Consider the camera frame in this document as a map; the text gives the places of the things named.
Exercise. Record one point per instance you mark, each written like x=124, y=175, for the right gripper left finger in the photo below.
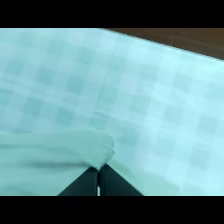
x=85, y=185

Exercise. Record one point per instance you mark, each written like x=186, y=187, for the white garment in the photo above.
x=43, y=160

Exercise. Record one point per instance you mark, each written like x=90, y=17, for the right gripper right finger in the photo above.
x=113, y=185

